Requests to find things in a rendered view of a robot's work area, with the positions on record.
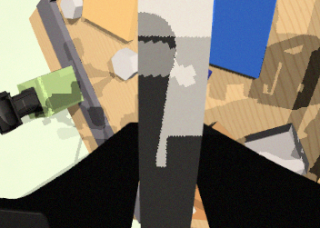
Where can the tan flat rectangular board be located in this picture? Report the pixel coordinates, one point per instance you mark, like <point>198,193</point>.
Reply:
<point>117,16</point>

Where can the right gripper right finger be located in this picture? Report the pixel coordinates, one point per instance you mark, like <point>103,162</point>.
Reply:
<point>240,188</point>

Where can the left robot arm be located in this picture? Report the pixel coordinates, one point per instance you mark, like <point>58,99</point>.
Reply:
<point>21,105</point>

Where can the white square stick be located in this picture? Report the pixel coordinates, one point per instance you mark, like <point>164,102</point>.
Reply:
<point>174,39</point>

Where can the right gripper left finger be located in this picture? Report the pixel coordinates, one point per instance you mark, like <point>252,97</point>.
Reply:
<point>98,192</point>

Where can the blue rectangular slab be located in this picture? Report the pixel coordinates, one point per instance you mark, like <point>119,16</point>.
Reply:
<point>240,32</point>

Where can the small tan wooden block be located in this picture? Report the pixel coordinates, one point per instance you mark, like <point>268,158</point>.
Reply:
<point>222,130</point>

